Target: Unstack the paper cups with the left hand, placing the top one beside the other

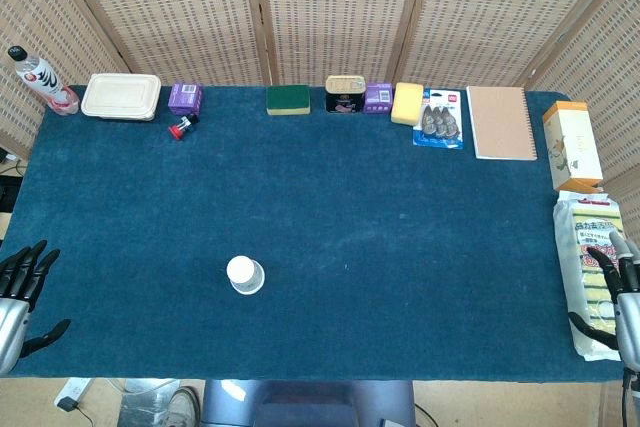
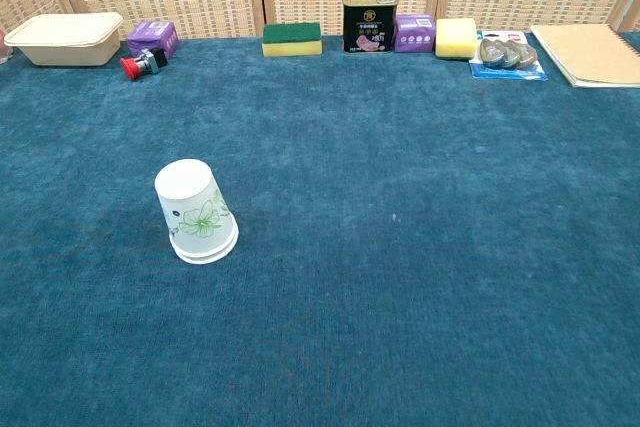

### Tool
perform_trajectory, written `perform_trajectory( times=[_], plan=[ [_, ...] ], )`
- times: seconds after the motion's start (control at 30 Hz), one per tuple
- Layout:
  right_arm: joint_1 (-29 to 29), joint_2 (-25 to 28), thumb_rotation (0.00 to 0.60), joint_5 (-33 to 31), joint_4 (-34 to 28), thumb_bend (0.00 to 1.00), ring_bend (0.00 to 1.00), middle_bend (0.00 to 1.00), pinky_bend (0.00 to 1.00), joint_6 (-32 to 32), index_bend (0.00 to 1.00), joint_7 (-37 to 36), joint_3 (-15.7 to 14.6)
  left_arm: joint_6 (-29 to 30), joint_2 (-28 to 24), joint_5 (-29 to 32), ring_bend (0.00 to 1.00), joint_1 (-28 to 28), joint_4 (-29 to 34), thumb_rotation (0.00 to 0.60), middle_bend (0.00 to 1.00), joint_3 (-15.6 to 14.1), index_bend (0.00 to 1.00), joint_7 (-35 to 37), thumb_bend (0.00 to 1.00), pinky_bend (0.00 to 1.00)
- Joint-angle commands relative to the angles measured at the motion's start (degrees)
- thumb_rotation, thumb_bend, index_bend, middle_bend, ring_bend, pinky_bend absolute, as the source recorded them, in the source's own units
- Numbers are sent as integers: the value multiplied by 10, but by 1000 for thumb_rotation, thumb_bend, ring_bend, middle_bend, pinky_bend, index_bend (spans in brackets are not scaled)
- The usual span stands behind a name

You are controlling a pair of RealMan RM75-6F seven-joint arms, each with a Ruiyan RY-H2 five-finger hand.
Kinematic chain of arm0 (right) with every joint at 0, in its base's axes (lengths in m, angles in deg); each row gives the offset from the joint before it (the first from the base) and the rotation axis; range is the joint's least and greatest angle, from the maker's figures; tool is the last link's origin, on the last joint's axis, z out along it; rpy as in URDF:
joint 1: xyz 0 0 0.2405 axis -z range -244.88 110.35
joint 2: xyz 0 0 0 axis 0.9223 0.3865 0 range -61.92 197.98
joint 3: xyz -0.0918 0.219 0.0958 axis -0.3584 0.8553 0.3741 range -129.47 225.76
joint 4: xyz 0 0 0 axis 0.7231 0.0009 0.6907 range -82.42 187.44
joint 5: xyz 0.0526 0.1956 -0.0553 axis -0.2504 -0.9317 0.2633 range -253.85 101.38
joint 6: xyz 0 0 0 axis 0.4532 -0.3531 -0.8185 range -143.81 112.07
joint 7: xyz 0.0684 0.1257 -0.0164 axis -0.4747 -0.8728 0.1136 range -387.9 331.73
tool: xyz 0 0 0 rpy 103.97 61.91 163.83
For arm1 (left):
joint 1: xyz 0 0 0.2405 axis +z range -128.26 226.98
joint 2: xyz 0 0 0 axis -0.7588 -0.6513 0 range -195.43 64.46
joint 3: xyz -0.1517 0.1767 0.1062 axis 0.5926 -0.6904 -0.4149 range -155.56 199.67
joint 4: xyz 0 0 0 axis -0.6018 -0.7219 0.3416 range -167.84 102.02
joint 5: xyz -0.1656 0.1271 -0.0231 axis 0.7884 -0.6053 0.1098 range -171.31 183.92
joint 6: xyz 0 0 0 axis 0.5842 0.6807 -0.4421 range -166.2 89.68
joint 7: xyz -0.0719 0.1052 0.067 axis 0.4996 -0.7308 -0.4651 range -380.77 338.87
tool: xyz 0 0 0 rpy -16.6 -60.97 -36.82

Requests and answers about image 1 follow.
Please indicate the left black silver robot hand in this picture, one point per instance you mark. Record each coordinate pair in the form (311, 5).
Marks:
(12, 327)

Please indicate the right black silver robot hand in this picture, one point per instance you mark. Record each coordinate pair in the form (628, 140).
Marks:
(629, 327)

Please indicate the white paper cup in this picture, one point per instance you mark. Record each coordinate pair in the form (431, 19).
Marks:
(239, 269)
(251, 291)

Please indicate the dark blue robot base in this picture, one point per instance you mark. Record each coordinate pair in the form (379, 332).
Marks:
(310, 404)

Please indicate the white power strip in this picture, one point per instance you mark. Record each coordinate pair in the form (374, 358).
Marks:
(75, 389)

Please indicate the bagged sponge multipack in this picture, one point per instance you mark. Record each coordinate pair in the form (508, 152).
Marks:
(590, 247)

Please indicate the black device on floor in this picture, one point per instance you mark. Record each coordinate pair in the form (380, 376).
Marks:
(7, 192)

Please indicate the grey translucent bin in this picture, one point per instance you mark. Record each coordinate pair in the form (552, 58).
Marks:
(145, 404)

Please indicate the orange white tall carton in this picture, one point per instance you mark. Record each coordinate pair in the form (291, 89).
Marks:
(572, 147)

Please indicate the grey shoe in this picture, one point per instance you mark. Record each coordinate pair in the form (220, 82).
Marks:
(184, 407)

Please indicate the brown spiral notebook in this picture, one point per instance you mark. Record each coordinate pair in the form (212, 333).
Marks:
(500, 122)

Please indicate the clear plastic drink bottle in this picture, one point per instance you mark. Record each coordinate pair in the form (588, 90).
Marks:
(42, 79)

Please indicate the beige lidded food container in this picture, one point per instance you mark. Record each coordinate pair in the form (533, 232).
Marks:
(121, 96)

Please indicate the red black small stamp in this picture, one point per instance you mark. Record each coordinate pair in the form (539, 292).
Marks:
(182, 126)

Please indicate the blue blister pack of clips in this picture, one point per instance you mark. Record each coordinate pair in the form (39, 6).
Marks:
(440, 119)

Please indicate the small purple cardboard box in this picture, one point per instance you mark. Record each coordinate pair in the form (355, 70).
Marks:
(185, 98)
(378, 98)

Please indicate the blue table cloth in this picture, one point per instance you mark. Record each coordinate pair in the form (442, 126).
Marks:
(350, 227)

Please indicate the plain yellow sponge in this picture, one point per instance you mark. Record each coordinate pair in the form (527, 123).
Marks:
(406, 103)

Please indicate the green yellow scouring sponge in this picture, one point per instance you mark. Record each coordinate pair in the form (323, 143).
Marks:
(288, 99)

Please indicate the woven bamboo folding screen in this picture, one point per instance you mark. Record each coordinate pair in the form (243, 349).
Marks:
(175, 7)

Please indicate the black luncheon meat can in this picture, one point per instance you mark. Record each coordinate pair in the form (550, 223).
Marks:
(343, 94)

